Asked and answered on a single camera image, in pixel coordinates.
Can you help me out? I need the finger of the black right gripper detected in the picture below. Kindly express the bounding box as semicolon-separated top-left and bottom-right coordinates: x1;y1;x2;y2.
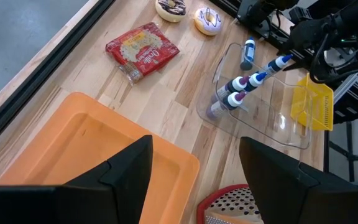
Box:
278;37;301;55
283;60;313;72

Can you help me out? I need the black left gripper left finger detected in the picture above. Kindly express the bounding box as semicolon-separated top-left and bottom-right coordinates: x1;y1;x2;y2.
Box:
0;134;154;224

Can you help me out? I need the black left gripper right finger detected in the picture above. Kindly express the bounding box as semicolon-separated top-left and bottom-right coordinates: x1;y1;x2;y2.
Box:
239;136;358;224

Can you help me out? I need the yellow plastic basket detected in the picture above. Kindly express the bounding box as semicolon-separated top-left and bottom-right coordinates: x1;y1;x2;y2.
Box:
290;72;335;132

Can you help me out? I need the lavender frosted donut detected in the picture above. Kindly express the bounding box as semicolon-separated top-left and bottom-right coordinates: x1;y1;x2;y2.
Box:
193;6;223;37

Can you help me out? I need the chocolate frosted donut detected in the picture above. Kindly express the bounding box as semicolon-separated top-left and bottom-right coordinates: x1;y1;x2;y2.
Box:
154;0;188;24

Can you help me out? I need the red popcorn packet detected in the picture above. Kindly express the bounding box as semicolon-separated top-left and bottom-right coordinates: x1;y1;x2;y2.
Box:
104;21;181;87

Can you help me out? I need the clear plastic bin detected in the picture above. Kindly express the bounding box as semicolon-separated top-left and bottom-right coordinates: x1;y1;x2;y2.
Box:
196;42;314;151

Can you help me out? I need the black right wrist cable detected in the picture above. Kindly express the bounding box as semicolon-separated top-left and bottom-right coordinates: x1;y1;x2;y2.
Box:
308;30;358;85

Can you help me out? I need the red-handled steel box grater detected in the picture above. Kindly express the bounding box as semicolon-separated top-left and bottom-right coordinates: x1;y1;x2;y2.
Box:
196;183;265;224

